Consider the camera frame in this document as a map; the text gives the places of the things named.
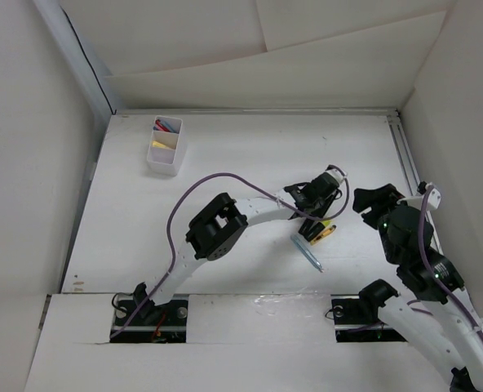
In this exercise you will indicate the white three-compartment organizer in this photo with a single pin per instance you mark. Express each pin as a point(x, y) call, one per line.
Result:
point(167, 162)

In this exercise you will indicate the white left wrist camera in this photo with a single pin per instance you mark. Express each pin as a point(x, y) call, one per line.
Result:
point(337, 177)

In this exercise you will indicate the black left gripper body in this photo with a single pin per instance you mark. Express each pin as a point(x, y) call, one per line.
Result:
point(320, 206)

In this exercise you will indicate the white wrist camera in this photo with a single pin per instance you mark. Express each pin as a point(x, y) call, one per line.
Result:
point(427, 198)
point(337, 177)

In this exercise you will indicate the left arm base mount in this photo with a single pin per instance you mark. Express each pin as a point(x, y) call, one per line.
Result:
point(167, 325)

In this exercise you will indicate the blue clear pen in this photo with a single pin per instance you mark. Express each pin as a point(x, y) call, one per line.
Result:
point(170, 126)

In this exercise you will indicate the red gel pen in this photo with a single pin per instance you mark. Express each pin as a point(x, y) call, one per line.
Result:
point(161, 126)

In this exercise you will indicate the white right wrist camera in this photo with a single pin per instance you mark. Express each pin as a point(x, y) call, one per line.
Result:
point(427, 198)

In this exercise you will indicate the black marker green cap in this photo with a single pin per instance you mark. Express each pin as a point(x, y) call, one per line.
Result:
point(306, 227)

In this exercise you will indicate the black marker yellow cap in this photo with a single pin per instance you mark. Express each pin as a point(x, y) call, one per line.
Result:
point(316, 229)

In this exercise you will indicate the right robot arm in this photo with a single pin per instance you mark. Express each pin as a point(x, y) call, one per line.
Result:
point(455, 347)

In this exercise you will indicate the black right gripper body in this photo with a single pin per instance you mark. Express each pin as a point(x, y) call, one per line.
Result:
point(378, 216)

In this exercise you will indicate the yellow highlighter clear cap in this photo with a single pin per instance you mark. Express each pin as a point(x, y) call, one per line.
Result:
point(157, 144)

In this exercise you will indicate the light blue pen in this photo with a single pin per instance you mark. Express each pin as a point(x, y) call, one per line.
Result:
point(304, 249)

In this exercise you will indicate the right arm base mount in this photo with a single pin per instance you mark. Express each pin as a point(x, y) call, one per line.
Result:
point(353, 325)

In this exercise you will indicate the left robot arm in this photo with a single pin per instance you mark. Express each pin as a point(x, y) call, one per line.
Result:
point(214, 231)

